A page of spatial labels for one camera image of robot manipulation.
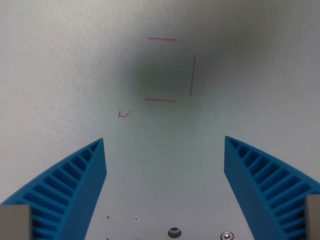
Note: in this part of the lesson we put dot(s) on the silver hex socket screw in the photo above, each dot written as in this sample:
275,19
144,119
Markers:
227,235

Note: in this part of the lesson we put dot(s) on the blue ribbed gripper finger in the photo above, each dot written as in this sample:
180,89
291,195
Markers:
82,185
245,185

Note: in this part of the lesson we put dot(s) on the grey round table hole insert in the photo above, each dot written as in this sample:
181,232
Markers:
174,232

